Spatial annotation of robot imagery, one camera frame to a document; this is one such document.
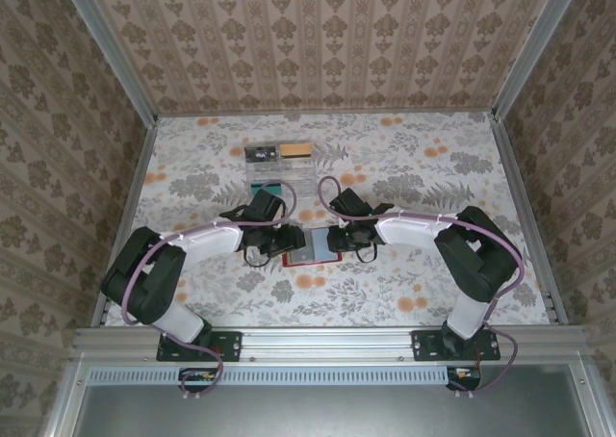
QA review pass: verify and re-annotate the red leather card holder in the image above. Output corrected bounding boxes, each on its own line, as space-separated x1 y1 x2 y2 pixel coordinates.
282 227 345 270

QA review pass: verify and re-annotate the clear acrylic card organizer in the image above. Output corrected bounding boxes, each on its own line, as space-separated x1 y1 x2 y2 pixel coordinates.
243 141 320 207

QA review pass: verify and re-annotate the black credit card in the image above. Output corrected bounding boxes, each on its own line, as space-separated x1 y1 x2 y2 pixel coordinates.
244 146 279 165

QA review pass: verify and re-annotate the gold credit card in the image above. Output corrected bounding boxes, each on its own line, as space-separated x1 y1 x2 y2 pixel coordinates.
280 142 313 160

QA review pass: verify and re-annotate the small connector board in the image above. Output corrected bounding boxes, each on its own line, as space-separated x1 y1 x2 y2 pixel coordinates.
447 367 482 383
178 367 218 383

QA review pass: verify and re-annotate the grey metal panel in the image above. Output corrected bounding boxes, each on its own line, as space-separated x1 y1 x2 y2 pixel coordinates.
76 383 596 437

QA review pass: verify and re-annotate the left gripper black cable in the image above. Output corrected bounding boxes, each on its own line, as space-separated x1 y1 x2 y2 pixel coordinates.
239 245 271 269

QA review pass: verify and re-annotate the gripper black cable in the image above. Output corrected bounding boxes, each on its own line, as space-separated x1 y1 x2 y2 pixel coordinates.
239 245 271 269
353 245 380 266

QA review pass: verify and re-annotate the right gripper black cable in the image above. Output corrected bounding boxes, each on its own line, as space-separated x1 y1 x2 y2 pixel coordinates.
353 245 380 266

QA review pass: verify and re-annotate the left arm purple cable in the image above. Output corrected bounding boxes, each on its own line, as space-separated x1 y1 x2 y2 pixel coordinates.
122 179 297 400

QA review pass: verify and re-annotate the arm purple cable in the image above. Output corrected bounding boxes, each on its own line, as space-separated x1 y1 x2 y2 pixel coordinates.
122 179 297 400
317 175 526 398

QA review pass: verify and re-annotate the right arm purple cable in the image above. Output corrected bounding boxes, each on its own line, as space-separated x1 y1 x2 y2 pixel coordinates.
317 175 526 398

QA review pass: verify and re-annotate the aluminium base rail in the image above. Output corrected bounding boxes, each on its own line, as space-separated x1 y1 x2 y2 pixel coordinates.
69 324 591 364

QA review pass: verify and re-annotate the white slotted cable duct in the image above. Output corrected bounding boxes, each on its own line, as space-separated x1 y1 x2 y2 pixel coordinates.
89 365 482 386

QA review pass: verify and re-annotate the aluminium table side rail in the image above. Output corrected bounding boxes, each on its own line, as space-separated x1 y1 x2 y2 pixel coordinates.
89 116 160 327
490 114 569 325

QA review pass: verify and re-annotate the aluminium frame post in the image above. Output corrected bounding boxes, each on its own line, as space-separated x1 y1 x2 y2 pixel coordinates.
491 0 586 120
56 0 160 125

